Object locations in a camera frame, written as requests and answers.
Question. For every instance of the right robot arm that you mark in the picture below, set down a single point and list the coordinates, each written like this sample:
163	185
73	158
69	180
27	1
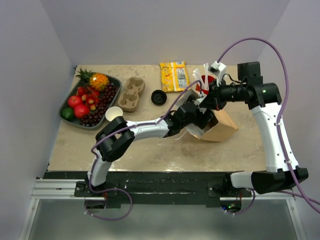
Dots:
282	170

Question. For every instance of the dark green fruit tray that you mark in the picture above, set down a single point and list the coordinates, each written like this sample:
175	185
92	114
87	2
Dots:
101	117

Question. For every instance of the yellow snack bag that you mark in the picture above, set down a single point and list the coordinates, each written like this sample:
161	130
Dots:
174	77

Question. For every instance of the toy pineapple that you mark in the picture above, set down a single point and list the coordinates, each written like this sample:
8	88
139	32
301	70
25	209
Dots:
98	81

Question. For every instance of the dark purple grape bunch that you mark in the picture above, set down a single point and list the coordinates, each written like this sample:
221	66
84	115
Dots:
106	96

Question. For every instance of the black mounting base plate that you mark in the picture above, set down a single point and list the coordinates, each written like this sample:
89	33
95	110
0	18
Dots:
154	188

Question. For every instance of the brown paper bag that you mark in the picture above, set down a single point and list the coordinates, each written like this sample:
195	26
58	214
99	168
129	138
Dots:
221	128

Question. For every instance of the red plastic cup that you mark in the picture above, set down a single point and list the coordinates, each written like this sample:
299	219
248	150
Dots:
211	80

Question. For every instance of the red toy apple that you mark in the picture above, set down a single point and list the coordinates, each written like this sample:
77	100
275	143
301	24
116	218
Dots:
81	111
74	101

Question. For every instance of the green toy lime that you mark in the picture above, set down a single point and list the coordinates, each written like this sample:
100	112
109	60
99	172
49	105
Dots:
68	114

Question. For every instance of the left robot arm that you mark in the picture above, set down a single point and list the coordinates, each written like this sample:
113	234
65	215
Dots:
114	140

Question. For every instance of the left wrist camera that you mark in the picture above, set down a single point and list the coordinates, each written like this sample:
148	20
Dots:
200	99

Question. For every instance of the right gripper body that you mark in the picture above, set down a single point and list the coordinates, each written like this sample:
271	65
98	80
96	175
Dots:
222	93

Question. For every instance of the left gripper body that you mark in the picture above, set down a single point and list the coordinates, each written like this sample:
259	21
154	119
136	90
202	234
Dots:
197	119

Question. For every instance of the white wrapped straw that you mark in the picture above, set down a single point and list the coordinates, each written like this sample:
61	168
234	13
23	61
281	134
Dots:
206	75
198	77

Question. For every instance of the red toy strawberries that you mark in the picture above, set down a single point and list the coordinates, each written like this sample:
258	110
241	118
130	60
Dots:
89	96

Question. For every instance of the cardboard cup carrier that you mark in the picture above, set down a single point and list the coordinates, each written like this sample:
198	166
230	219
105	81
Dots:
129	99

